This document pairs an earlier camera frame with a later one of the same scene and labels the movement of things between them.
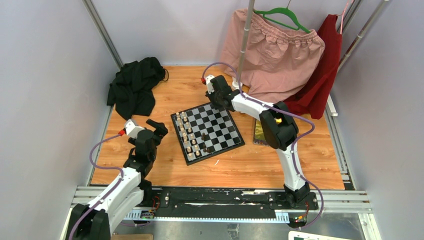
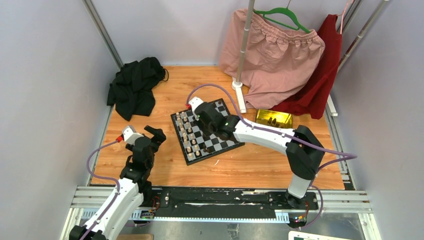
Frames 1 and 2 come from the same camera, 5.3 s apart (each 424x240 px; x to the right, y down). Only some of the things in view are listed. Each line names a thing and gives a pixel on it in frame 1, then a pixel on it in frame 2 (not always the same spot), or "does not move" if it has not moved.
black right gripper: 210,96 to 200,121
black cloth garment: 132,91 does not move
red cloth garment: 313,101 does not move
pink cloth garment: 278,62 does not move
